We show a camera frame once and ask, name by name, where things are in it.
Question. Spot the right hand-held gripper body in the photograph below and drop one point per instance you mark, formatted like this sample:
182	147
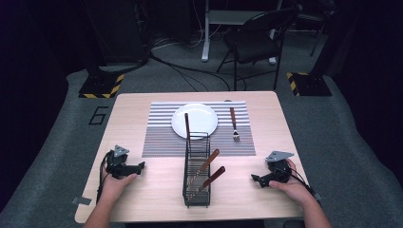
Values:
278	169

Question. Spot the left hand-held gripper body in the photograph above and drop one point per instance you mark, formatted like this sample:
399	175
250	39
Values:
118	166

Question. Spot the person's left hand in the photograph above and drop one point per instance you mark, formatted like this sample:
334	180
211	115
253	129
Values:
115	187

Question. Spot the person's right hand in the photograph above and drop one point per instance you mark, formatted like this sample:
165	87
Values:
294	186

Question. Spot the grey striped placemat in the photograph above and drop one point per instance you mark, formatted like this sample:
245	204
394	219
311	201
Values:
161	139

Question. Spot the grey tape strip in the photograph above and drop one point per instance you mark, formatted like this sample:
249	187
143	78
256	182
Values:
81	200

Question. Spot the white round plate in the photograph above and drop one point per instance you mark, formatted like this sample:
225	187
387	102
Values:
198	118

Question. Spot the black folding chair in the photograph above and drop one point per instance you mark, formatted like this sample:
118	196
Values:
253	44

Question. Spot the dark stand column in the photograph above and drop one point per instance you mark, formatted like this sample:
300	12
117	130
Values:
114	31
335	34

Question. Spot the black yellow-striped base plate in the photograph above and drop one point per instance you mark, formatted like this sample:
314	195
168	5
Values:
312	85
100	85

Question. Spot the white metal desk frame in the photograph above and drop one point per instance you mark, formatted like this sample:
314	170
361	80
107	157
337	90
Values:
206	31

